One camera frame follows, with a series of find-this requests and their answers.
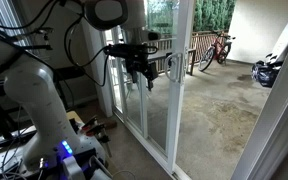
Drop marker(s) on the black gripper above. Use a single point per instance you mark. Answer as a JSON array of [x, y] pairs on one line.
[[140, 65]]

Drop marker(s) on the white framed sliding glass door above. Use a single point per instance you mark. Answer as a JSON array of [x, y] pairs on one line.
[[180, 100]]

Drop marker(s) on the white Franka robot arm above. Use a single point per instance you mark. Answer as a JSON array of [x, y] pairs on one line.
[[40, 100]]

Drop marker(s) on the inner white framed glass door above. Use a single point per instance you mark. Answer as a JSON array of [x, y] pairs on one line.
[[144, 110]]

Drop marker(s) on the red black bar clamp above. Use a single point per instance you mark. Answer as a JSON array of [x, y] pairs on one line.
[[102, 140], [94, 124]]

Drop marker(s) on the brown wooden railing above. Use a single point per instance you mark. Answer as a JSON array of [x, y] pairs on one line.
[[200, 41]]

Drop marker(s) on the red bicycle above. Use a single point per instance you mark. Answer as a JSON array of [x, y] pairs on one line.
[[221, 50]]

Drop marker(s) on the black garbage bag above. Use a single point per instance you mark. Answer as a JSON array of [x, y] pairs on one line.
[[265, 75]]

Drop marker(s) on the white surfboard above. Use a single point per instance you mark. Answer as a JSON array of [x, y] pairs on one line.
[[285, 36]]

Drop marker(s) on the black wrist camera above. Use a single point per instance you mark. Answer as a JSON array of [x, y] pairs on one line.
[[124, 50]]

